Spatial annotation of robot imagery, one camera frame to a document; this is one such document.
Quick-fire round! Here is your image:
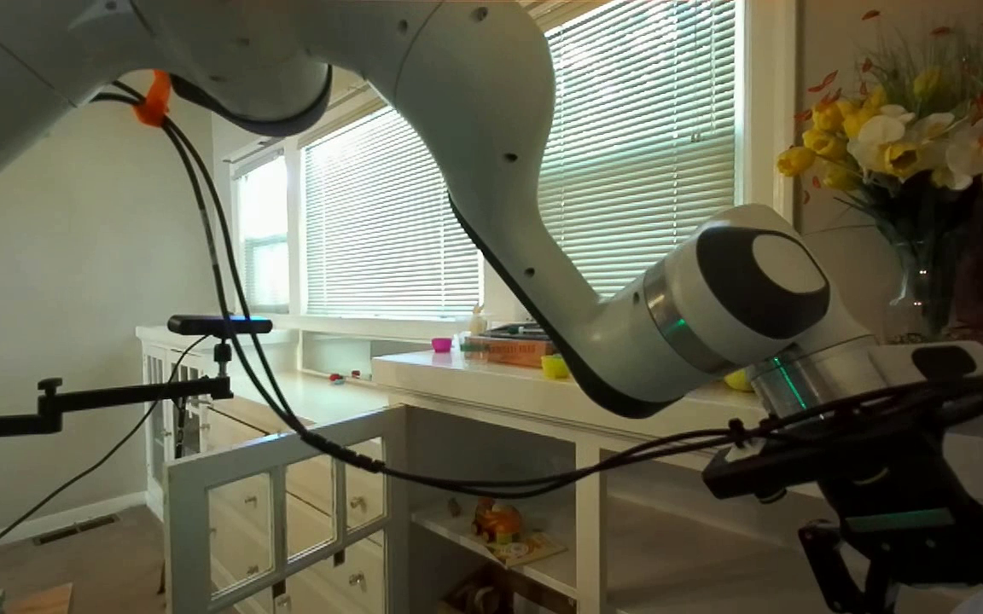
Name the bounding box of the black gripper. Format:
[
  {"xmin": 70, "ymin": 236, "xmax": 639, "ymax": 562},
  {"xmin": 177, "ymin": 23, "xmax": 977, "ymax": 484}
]
[{"xmin": 795, "ymin": 383, "xmax": 983, "ymax": 614}]

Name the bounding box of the white counter cabinet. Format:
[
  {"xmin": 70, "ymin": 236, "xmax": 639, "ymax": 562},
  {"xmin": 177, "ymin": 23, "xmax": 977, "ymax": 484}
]
[{"xmin": 370, "ymin": 348, "xmax": 983, "ymax": 614}]

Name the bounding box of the glass flower vase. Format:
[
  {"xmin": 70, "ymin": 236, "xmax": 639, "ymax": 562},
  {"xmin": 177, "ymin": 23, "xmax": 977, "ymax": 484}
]
[{"xmin": 886, "ymin": 218, "xmax": 968, "ymax": 346}]

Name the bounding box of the yellow and white flower bouquet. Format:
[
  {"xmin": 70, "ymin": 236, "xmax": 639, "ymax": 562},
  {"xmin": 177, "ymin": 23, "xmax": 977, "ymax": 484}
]
[{"xmin": 775, "ymin": 12, "xmax": 983, "ymax": 231}]

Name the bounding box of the orange toy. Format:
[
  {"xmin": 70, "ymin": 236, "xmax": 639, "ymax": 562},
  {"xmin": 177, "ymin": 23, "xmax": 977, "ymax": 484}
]
[{"xmin": 469, "ymin": 496, "xmax": 528, "ymax": 549}]

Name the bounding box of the brown toy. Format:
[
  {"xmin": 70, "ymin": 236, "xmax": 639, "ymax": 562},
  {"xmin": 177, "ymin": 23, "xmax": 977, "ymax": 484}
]
[{"xmin": 445, "ymin": 566, "xmax": 519, "ymax": 614}]

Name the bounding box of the dark flat box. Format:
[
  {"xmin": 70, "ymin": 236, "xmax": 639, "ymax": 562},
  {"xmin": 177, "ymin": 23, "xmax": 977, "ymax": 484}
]
[{"xmin": 484, "ymin": 321, "xmax": 549, "ymax": 346}]

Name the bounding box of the wide white window blind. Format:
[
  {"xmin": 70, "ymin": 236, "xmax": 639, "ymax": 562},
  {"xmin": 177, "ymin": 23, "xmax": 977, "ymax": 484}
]
[{"xmin": 535, "ymin": 0, "xmax": 743, "ymax": 301}]

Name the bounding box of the white dresser with drawers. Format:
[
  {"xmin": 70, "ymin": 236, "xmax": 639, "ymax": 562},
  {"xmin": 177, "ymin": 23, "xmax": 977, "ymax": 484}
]
[{"xmin": 134, "ymin": 326, "xmax": 403, "ymax": 614}]

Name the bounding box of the narrow white window blind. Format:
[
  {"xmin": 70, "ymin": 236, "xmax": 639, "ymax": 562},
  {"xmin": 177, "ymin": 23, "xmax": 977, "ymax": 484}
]
[{"xmin": 301, "ymin": 107, "xmax": 484, "ymax": 321}]

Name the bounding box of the small window pane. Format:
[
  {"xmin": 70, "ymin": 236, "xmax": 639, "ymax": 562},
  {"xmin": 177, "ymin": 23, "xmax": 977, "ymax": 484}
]
[{"xmin": 234, "ymin": 149, "xmax": 296, "ymax": 319}]

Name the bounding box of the white paned cabinet door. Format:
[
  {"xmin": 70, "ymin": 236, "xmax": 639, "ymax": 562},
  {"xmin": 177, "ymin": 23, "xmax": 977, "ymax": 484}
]
[{"xmin": 164, "ymin": 406, "xmax": 409, "ymax": 614}]

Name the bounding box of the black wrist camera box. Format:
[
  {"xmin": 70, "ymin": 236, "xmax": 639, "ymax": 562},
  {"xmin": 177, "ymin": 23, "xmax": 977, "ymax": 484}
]
[{"xmin": 700, "ymin": 433, "xmax": 859, "ymax": 504}]

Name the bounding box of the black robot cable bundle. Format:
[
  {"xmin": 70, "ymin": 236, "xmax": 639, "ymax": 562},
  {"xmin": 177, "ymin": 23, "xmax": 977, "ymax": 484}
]
[{"xmin": 90, "ymin": 78, "xmax": 930, "ymax": 503}]

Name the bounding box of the black stereo camera bar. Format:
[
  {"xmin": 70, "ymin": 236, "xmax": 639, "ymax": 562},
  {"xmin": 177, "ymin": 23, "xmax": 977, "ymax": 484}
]
[{"xmin": 164, "ymin": 310, "xmax": 278, "ymax": 340}]

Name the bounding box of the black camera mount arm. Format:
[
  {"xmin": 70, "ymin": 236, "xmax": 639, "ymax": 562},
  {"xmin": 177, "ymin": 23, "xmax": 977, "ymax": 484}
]
[{"xmin": 0, "ymin": 336, "xmax": 238, "ymax": 445}]

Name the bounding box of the thin black camera cable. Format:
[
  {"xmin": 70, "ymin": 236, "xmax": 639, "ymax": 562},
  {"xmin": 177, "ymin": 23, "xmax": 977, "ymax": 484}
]
[{"xmin": 0, "ymin": 336, "xmax": 211, "ymax": 580}]

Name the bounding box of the orange cable tie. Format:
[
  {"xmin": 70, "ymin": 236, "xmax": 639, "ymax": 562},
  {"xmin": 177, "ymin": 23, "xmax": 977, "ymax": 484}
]
[{"xmin": 134, "ymin": 69, "xmax": 177, "ymax": 129}]

